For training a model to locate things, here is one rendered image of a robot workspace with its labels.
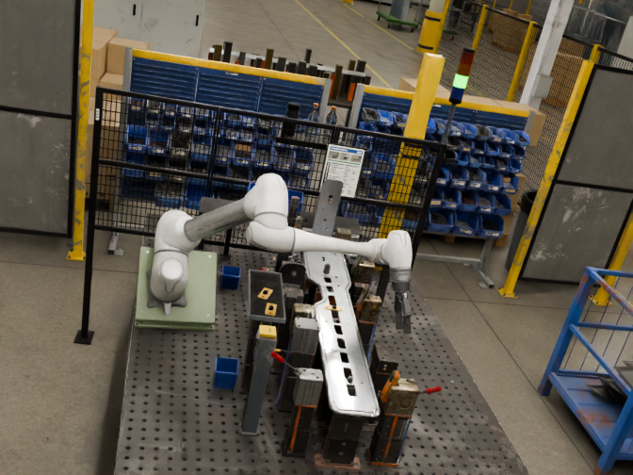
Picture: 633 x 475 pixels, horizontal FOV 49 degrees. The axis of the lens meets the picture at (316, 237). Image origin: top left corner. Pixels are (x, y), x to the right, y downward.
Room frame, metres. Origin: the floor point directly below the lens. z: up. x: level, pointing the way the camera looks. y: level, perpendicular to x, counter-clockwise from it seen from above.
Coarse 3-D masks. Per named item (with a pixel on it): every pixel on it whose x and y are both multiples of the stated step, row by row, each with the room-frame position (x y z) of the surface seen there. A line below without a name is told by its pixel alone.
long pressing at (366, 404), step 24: (312, 264) 3.06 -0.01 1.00; (336, 264) 3.12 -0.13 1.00; (336, 288) 2.86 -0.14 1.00; (336, 336) 2.45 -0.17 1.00; (360, 336) 2.49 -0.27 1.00; (336, 360) 2.28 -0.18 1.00; (360, 360) 2.31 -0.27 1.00; (336, 384) 2.12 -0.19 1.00; (360, 384) 2.15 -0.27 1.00; (336, 408) 1.98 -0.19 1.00; (360, 408) 2.01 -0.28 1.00
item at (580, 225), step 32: (576, 96) 5.27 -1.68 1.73; (608, 96) 5.37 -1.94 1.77; (576, 128) 5.33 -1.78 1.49; (608, 128) 5.40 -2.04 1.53; (576, 160) 5.36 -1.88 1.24; (608, 160) 5.43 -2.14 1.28; (544, 192) 5.29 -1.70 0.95; (576, 192) 5.40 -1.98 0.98; (608, 192) 5.47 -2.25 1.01; (544, 224) 5.35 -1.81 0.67; (576, 224) 5.45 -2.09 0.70; (608, 224) 5.51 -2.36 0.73; (544, 256) 5.38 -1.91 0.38; (576, 256) 5.48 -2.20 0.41; (608, 256) 5.54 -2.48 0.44; (512, 288) 5.31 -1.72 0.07
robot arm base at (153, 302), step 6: (150, 270) 2.82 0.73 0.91; (150, 276) 2.80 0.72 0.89; (150, 282) 2.78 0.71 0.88; (150, 288) 2.74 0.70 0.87; (150, 294) 2.74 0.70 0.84; (150, 300) 2.72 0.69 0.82; (156, 300) 2.72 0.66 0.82; (174, 300) 2.73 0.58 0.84; (180, 300) 2.76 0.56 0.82; (186, 300) 2.78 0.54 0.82; (150, 306) 2.70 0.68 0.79; (168, 306) 2.71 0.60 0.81; (168, 312) 2.70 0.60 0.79
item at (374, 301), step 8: (368, 296) 2.78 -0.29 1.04; (376, 296) 2.79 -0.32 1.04; (368, 304) 2.74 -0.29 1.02; (376, 304) 2.74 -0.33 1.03; (360, 312) 2.74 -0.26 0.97; (368, 312) 2.74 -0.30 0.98; (376, 312) 2.75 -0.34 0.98; (360, 320) 2.74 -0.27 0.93; (368, 320) 2.74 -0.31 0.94; (376, 320) 2.75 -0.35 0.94; (360, 328) 2.74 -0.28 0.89; (368, 328) 2.75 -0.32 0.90; (368, 336) 2.75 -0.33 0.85; (368, 344) 2.76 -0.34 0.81; (368, 352) 2.76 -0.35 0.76; (368, 360) 2.76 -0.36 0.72
